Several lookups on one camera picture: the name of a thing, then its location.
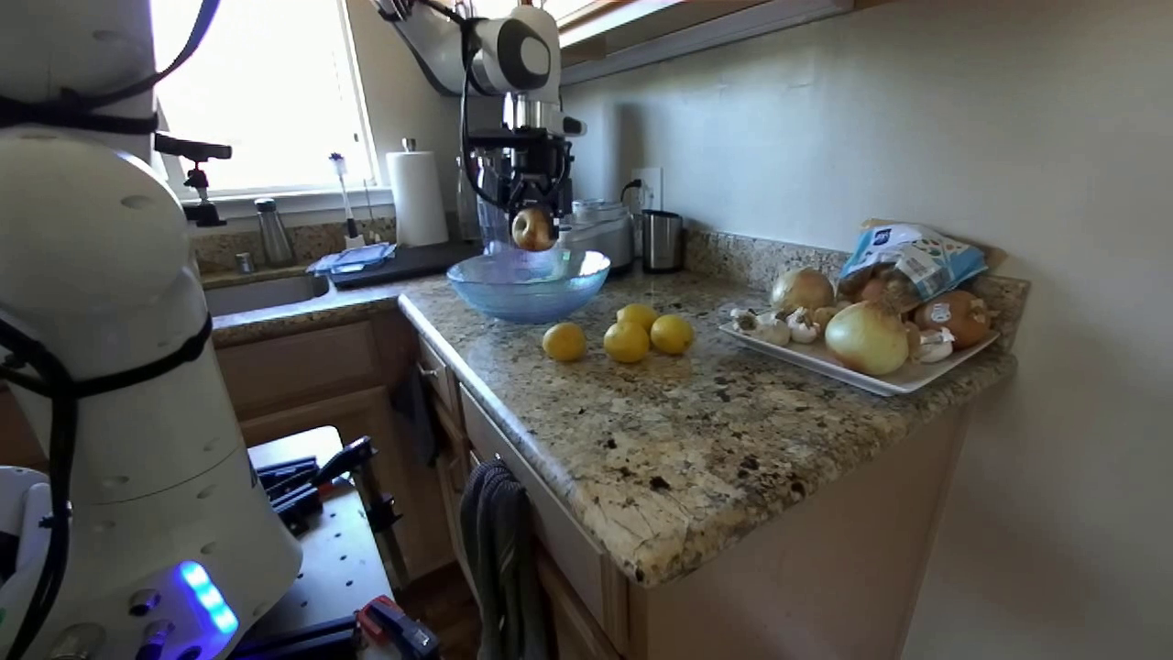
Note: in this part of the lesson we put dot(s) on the white wall outlet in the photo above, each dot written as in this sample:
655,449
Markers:
647,185

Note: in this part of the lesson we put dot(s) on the large pale yellow onion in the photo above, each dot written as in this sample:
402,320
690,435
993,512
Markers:
868,339

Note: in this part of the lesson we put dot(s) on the clear glass bowl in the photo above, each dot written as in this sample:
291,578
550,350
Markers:
488,299

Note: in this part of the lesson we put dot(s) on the white mushroom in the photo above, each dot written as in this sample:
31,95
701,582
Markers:
938,343
743,320
803,323
938,315
770,332

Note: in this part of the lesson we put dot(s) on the white rectangular plate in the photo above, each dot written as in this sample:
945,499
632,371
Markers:
902,382

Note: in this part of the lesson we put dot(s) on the gray hanging towel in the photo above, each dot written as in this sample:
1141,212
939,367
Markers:
499,563

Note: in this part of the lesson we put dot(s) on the bright window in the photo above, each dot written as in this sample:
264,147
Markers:
271,87

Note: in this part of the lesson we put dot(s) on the black clamps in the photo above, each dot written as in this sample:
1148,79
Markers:
294,481

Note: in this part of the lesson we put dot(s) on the kitchen sink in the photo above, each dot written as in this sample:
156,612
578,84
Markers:
263,295

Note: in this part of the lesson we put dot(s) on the silver ice cream maker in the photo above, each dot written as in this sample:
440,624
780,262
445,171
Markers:
604,237

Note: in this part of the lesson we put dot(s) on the black camera on stand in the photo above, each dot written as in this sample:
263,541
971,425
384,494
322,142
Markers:
194,153

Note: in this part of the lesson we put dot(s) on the metal sink faucet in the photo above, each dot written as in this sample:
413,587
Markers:
274,233

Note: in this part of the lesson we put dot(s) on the clear plastic measuring cup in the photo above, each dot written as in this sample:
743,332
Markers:
493,223

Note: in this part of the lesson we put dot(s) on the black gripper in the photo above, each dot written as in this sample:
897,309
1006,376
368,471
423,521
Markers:
537,157

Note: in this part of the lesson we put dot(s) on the red yellow apple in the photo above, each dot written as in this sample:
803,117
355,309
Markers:
534,230

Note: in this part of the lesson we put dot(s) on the stainless steel cup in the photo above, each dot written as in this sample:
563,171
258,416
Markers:
660,243

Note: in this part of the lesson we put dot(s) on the blue dish cloth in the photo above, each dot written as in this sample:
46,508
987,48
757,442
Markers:
351,262

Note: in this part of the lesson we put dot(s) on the black ribbed drying mat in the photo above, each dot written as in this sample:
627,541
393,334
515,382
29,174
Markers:
423,262

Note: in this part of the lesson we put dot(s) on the blue and red clamp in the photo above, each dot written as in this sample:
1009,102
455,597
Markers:
389,629

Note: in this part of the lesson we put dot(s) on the white paper towel roll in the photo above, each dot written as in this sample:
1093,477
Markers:
420,196

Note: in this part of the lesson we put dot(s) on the small yellow onion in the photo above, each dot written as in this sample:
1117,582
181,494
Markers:
801,292

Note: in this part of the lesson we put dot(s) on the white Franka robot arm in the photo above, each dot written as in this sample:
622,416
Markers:
98,367

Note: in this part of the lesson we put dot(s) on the white dish brush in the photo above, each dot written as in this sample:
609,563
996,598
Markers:
345,196

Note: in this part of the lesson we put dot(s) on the black perforated robot table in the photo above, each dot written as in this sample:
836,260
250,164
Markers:
332,575

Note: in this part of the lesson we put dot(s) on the blue plastic food package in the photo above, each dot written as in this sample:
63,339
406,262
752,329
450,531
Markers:
911,260

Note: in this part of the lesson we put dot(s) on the brown onion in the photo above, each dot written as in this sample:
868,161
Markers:
885,295
967,318

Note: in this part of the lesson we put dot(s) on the dark hanging cloth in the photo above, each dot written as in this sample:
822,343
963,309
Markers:
420,425

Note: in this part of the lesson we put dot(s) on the wooden upper cabinet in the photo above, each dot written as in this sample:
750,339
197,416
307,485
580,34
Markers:
710,23

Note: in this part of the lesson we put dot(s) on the clear bottle with metal cap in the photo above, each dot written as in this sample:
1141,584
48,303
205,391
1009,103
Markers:
466,208

